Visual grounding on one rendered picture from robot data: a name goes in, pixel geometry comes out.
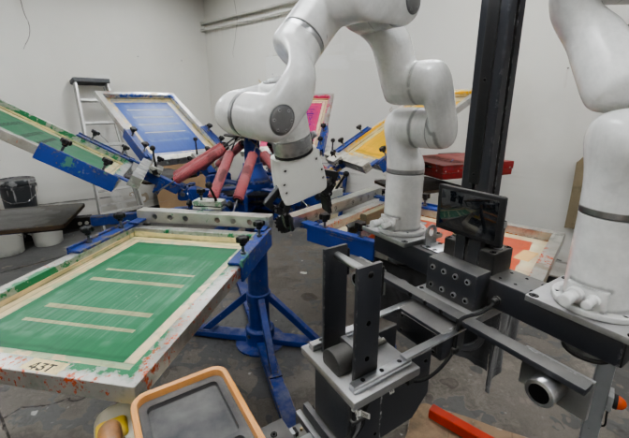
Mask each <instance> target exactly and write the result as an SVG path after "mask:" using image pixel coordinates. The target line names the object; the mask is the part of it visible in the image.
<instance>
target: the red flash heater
mask: <svg viewBox="0 0 629 438"><path fill-rule="evenodd" d="M464 154H465V153H445V154H427V155H422V156H423V159H424V163H425V165H431V166H432V168H425V172H424V175H426V176H430V177H433V178H436V179H439V180H451V179H462V171H463V162H464ZM452 159H454V160H453V161H452V162H450V161H451V160H452ZM513 167H514V161H511V160H504V166H503V173H502V175H507V174H511V171H512V168H513Z"/></svg>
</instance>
